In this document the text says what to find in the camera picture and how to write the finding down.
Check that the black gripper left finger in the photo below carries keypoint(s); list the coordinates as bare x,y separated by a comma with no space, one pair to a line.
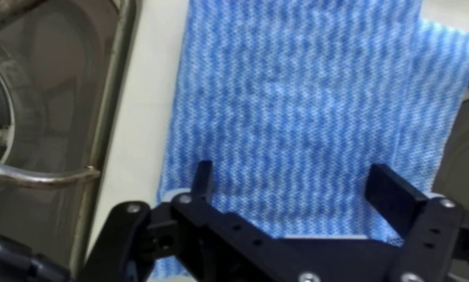
140,244

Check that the white gas stove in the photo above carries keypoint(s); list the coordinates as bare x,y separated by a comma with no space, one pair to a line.
140,103

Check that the black stove grate under pan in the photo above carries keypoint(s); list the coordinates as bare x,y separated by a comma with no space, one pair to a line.
34,180

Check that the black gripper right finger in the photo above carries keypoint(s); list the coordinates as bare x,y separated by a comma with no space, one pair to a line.
427,235

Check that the blue striped cleaning towel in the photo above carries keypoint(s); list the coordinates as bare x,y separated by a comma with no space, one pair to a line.
296,103

